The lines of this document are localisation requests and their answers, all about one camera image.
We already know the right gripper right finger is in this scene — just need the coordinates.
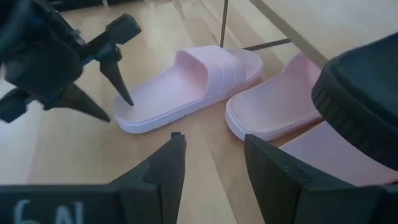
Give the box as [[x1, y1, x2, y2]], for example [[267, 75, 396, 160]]
[[244, 133, 313, 224]]

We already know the wooden shelf with black frame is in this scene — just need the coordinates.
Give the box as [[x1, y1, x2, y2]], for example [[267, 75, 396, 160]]
[[219, 0, 398, 71]]

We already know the pink rubber slide sandal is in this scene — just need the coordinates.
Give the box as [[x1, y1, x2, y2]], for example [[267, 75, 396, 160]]
[[224, 52, 324, 142], [278, 120, 398, 187], [113, 45, 264, 134]]

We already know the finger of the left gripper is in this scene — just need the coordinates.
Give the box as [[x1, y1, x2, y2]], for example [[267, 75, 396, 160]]
[[98, 58, 135, 106], [43, 82, 112, 123]]

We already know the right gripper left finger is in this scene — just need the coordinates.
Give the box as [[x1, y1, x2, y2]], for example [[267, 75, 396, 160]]
[[108, 131, 188, 224]]

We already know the black rubber slide sandal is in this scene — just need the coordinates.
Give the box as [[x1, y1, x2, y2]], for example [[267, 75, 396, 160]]
[[310, 30, 398, 172]]

